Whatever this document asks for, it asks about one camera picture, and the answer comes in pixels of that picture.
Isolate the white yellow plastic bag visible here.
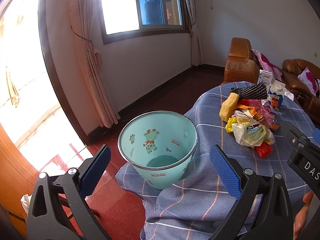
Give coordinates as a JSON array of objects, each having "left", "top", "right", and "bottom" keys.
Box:
[{"left": 232, "top": 122, "right": 275, "bottom": 148}]

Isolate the pink transparent plastic bag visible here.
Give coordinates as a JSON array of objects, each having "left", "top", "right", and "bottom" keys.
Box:
[{"left": 253, "top": 100, "right": 276, "bottom": 128}]

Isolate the yellow sponge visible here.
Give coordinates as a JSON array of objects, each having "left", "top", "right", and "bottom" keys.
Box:
[{"left": 219, "top": 93, "right": 239, "bottom": 122}]

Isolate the orange snack wrapper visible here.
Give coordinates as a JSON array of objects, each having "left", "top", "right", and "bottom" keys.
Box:
[{"left": 236, "top": 105, "right": 263, "bottom": 121}]

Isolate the red plastic bag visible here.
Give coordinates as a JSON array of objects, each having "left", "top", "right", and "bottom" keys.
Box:
[{"left": 237, "top": 99, "right": 262, "bottom": 108}]

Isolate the teal cartoon trash bin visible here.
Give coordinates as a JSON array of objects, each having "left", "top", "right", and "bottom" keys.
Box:
[{"left": 118, "top": 111, "right": 199, "bottom": 190}]

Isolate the person right hand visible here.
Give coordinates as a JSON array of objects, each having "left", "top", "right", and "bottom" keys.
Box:
[{"left": 293, "top": 191, "right": 313, "bottom": 239}]

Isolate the white tissue pack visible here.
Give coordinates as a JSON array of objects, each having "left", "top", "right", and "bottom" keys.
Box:
[{"left": 20, "top": 194, "right": 32, "bottom": 215}]

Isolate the red mesh scrubber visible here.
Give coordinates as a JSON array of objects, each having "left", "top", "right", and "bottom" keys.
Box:
[{"left": 255, "top": 141, "right": 273, "bottom": 159}]

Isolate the blue white gable carton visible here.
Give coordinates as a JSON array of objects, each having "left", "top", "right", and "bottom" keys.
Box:
[{"left": 268, "top": 79, "right": 285, "bottom": 111}]

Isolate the blue plaid tablecloth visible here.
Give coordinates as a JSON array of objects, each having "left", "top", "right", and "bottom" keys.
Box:
[{"left": 116, "top": 81, "right": 310, "bottom": 239}]

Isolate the pink white cushion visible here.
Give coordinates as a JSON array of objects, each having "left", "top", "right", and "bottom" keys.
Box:
[{"left": 298, "top": 67, "right": 319, "bottom": 97}]

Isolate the white tall milk carton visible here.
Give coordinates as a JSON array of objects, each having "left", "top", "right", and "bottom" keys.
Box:
[{"left": 258, "top": 69, "right": 273, "bottom": 92}]

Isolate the brown leather sofa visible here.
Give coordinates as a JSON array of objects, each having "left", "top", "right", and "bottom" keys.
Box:
[{"left": 282, "top": 59, "right": 319, "bottom": 124}]

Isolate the pink floral pillow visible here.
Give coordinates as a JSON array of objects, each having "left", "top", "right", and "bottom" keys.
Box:
[{"left": 252, "top": 49, "right": 282, "bottom": 81}]

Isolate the brown leather armchair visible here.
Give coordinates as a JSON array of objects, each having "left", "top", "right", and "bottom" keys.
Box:
[{"left": 223, "top": 37, "right": 260, "bottom": 83}]

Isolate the right pink curtain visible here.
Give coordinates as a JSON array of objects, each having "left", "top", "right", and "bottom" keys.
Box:
[{"left": 185, "top": 0, "right": 203, "bottom": 66}]

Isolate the pink curtain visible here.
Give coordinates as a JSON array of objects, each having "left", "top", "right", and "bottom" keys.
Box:
[
  {"left": 185, "top": 0, "right": 203, "bottom": 66},
  {"left": 68, "top": 0, "right": 120, "bottom": 128}
]

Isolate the sliding glass window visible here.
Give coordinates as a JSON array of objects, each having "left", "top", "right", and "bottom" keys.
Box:
[{"left": 97, "top": 0, "right": 188, "bottom": 44}]

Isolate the left pink curtain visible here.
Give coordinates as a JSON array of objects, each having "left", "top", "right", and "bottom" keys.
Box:
[{"left": 68, "top": 0, "right": 120, "bottom": 128}]

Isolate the brown wooden door frame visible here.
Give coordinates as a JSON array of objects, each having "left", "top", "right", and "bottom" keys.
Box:
[{"left": 37, "top": 0, "right": 91, "bottom": 146}]

